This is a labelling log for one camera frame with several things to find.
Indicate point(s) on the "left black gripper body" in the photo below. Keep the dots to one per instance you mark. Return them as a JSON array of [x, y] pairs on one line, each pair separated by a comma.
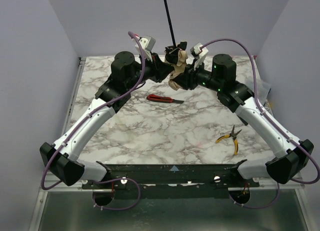
[[160, 69]]

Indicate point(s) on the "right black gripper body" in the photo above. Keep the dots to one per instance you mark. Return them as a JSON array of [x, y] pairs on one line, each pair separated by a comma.
[[188, 77]]

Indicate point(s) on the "beige folding umbrella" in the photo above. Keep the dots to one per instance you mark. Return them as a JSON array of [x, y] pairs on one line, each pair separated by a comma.
[[175, 54]]

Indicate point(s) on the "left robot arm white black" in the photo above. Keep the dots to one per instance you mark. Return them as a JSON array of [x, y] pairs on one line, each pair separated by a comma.
[[62, 156]]

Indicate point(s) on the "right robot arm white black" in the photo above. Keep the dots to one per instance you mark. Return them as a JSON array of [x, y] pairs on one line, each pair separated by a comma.
[[289, 152]]

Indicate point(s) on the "red black utility knife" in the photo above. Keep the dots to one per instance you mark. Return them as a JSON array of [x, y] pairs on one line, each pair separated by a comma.
[[163, 99]]

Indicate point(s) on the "clear plastic screw box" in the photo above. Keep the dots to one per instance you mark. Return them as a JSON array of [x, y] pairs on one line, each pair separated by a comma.
[[263, 89]]

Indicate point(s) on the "blue tape triangle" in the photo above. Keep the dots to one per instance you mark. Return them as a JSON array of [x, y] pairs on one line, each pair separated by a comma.
[[174, 169]]

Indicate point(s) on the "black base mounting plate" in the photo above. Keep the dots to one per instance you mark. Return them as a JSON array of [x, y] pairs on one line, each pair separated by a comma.
[[156, 181]]

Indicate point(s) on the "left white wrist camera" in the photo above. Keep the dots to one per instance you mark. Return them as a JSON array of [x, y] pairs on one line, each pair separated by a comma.
[[147, 43]]

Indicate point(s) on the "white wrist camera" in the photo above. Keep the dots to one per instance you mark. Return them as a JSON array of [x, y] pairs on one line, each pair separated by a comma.
[[147, 43], [199, 53]]

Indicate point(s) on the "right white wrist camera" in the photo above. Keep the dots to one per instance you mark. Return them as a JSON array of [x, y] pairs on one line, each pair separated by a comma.
[[199, 53]]

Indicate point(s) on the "aluminium rail frame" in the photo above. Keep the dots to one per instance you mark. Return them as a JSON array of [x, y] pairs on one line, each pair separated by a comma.
[[198, 131]]

